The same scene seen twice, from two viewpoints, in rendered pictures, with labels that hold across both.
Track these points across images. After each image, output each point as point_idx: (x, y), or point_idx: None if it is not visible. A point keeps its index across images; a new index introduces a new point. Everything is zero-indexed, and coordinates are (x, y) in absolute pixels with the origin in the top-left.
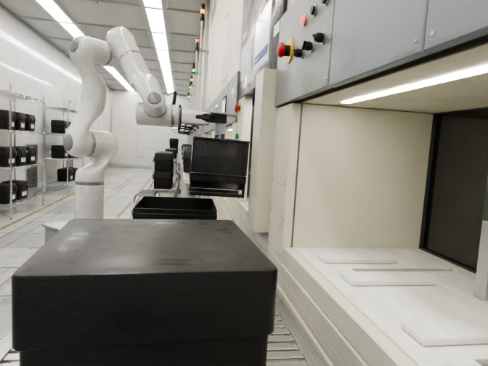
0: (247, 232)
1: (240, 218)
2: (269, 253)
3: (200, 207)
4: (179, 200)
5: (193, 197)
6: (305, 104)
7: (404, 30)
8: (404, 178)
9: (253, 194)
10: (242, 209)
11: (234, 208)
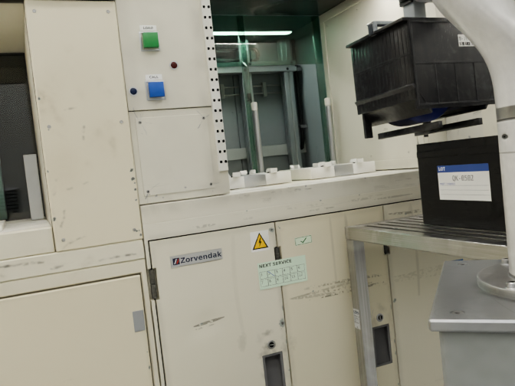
0: (356, 215)
1: (277, 218)
2: None
3: (431, 161)
4: (460, 146)
5: (438, 142)
6: None
7: None
8: None
9: (467, 116)
10: (300, 191)
11: (199, 222)
